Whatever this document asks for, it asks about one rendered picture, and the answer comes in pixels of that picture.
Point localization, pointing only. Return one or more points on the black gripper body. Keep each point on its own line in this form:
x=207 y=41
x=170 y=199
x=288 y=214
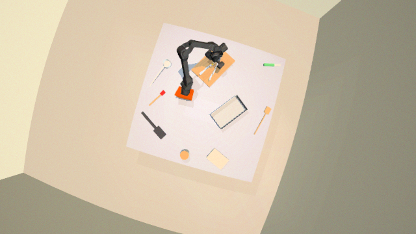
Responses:
x=220 y=63

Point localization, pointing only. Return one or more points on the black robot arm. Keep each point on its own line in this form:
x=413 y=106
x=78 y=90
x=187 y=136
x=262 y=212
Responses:
x=184 y=55

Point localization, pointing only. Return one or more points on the grey spatula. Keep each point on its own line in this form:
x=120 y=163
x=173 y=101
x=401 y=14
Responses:
x=158 y=131

